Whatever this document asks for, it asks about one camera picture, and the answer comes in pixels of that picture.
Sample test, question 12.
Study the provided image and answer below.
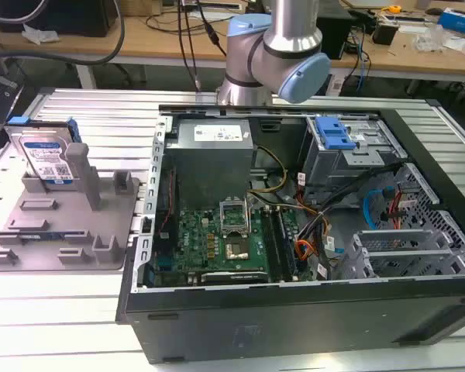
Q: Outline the hard disk in blue carrier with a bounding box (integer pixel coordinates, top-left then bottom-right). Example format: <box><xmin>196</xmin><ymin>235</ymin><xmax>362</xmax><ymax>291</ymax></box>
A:
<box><xmin>5</xmin><ymin>117</ymin><xmax>81</xmax><ymax>191</ymax></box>

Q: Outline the grey power supply unit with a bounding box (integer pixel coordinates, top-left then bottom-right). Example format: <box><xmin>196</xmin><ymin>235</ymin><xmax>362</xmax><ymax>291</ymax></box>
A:
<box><xmin>164</xmin><ymin>119</ymin><xmax>259</xmax><ymax>210</ymax></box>

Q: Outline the metal socket cover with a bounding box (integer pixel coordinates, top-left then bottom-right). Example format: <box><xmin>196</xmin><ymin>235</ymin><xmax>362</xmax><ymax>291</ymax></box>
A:
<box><xmin>219</xmin><ymin>199</ymin><xmax>250</xmax><ymax>237</ymax></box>

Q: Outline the green motherboard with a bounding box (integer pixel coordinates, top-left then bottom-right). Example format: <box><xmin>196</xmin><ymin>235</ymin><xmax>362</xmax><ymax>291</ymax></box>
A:
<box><xmin>151</xmin><ymin>204</ymin><xmax>300</xmax><ymax>284</ymax></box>

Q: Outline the CPU socket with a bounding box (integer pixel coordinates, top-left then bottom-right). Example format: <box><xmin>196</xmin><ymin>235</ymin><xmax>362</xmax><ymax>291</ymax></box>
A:
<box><xmin>223</xmin><ymin>239</ymin><xmax>251</xmax><ymax>261</ymax></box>

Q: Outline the RAM stick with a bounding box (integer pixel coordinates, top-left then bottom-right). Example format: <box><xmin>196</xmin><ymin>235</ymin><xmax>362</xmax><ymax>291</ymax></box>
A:
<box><xmin>274</xmin><ymin>207</ymin><xmax>298</xmax><ymax>281</ymax></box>

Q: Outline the black graphics card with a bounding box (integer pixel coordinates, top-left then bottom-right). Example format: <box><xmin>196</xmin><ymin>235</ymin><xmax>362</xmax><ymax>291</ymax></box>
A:
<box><xmin>199</xmin><ymin>270</ymin><xmax>269</xmax><ymax>286</ymax></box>

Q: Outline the blue drive bay latch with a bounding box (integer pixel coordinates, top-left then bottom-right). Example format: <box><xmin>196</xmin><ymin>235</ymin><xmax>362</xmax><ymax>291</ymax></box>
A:
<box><xmin>315</xmin><ymin>116</ymin><xmax>357</xmax><ymax>151</ymax></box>

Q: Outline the grey metal drive cage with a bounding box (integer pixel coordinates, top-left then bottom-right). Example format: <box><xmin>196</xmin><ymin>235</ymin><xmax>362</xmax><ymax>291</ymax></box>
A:
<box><xmin>298</xmin><ymin>115</ymin><xmax>408</xmax><ymax>199</ymax></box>

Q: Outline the black open PC case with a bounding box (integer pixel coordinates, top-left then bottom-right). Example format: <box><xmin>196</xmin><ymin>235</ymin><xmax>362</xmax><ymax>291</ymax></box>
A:
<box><xmin>115</xmin><ymin>103</ymin><xmax>465</xmax><ymax>365</ymax></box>

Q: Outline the wooden desk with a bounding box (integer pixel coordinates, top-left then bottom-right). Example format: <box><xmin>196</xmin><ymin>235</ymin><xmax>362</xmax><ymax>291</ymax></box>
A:
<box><xmin>0</xmin><ymin>0</ymin><xmax>465</xmax><ymax>83</ymax></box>

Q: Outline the grey parts rack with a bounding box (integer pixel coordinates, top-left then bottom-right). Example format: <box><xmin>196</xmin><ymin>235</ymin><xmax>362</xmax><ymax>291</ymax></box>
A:
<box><xmin>0</xmin><ymin>142</ymin><xmax>141</xmax><ymax>273</ymax></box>

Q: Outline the white crumpled tissue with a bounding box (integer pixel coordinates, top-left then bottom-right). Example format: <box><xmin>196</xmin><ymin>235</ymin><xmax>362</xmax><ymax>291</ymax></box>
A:
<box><xmin>20</xmin><ymin>23</ymin><xmax>60</xmax><ymax>44</ymax></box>

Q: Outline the clear plastic bag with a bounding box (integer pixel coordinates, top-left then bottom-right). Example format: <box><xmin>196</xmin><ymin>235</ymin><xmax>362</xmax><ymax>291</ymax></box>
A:
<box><xmin>412</xmin><ymin>24</ymin><xmax>455</xmax><ymax>53</ymax></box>

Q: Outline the black box on desk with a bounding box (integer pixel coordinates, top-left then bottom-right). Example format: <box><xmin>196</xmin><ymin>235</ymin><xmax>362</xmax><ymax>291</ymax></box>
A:
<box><xmin>0</xmin><ymin>0</ymin><xmax>117</xmax><ymax>38</ymax></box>

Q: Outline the blue cardboard box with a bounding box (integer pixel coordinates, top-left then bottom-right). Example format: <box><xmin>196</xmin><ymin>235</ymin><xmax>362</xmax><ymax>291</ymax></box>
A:
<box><xmin>436</xmin><ymin>7</ymin><xmax>465</xmax><ymax>38</ymax></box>

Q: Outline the yellow black power wire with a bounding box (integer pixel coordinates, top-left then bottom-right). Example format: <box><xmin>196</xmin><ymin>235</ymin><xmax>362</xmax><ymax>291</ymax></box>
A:
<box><xmin>247</xmin><ymin>144</ymin><xmax>289</xmax><ymax>194</ymax></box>

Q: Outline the red black fan wire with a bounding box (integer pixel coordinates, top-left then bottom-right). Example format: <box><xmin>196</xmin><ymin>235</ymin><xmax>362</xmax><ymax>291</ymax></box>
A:
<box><xmin>156</xmin><ymin>167</ymin><xmax>177</xmax><ymax>238</ymax></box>

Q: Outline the multicolour power wire bundle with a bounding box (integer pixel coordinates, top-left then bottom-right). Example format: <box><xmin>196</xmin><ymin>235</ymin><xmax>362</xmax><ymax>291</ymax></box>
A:
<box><xmin>292</xmin><ymin>204</ymin><xmax>334</xmax><ymax>268</ymax></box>

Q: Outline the blue SATA wire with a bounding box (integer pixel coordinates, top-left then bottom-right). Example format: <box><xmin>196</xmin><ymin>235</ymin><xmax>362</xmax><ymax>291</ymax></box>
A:
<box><xmin>362</xmin><ymin>186</ymin><xmax>394</xmax><ymax>237</ymax></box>

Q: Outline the black hanging cable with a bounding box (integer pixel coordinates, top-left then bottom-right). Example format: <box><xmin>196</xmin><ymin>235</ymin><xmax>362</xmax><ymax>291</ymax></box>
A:
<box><xmin>176</xmin><ymin>0</ymin><xmax>228</xmax><ymax>92</ymax></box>

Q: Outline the red SATA wire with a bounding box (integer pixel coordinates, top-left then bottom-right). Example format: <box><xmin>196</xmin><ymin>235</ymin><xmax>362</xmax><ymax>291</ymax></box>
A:
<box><xmin>387</xmin><ymin>184</ymin><xmax>405</xmax><ymax>233</ymax></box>

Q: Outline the silver expansion slot bracket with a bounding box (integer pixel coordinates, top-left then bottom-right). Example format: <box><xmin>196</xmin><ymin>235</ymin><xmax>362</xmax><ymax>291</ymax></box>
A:
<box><xmin>362</xmin><ymin>249</ymin><xmax>464</xmax><ymax>265</ymax></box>
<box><xmin>352</xmin><ymin>229</ymin><xmax>435</xmax><ymax>247</ymax></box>

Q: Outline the blue hanging cable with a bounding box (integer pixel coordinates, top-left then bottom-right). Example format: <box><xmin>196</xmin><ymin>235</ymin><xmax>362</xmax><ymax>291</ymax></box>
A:
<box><xmin>350</xmin><ymin>29</ymin><xmax>372</xmax><ymax>93</ymax></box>

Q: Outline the thick grey cable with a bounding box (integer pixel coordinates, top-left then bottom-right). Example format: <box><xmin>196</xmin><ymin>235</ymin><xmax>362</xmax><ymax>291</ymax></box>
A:
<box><xmin>0</xmin><ymin>0</ymin><xmax>126</xmax><ymax>65</ymax></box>

